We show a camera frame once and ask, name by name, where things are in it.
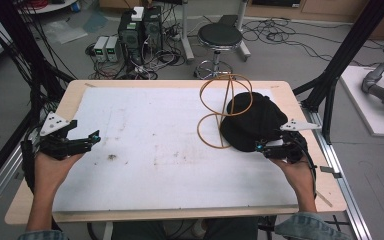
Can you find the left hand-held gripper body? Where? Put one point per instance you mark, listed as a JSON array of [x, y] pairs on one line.
[[54, 140]]

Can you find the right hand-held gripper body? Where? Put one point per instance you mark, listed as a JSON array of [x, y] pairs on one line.
[[290, 143]]

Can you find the black hat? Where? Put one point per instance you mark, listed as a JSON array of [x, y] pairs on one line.
[[253, 123]]

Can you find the person's left hand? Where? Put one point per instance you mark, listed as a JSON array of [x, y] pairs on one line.
[[51, 173]]

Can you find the person's right hand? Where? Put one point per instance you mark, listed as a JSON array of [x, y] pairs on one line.
[[296, 176]]

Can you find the white table mat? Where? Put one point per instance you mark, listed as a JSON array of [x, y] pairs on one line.
[[166, 150]]

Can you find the white board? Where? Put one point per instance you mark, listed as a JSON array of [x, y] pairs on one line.
[[363, 106]]

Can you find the grey bench power supply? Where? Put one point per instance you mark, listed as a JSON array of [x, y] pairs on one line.
[[100, 49], [112, 49]]

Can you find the black computer tower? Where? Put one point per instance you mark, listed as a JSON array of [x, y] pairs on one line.
[[130, 40], [152, 28]]

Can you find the black round stool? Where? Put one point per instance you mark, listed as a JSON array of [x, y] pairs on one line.
[[219, 40]]

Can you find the white desk leg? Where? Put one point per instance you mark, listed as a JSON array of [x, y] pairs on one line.
[[187, 33], [243, 33]]

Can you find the white box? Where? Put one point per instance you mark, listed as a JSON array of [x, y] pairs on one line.
[[137, 14]]

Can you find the aluminium rail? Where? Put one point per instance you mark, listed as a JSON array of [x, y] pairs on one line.
[[340, 173], [0, 186]]

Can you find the black metal frame post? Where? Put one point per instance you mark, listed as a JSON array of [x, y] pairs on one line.
[[16, 43], [346, 53]]

